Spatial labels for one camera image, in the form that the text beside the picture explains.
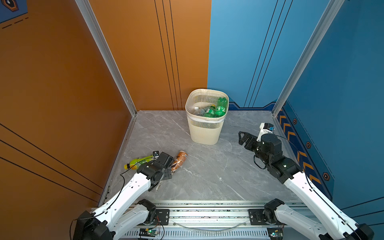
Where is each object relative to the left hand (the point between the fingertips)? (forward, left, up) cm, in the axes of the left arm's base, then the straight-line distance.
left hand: (161, 171), depth 82 cm
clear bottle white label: (-6, +1, -3) cm, 7 cm away
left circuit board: (-27, +3, -8) cm, 28 cm away
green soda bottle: (+34, -34, +22) cm, 53 cm away
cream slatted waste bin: (+20, -25, +12) cm, 34 cm away
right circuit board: (-26, -58, -8) cm, 65 cm away
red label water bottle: (+31, -22, +16) cm, 41 cm away
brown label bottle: (+8, -9, -3) cm, 12 cm away
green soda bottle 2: (+28, -27, +19) cm, 43 cm away
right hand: (+12, -43, +19) cm, 49 cm away
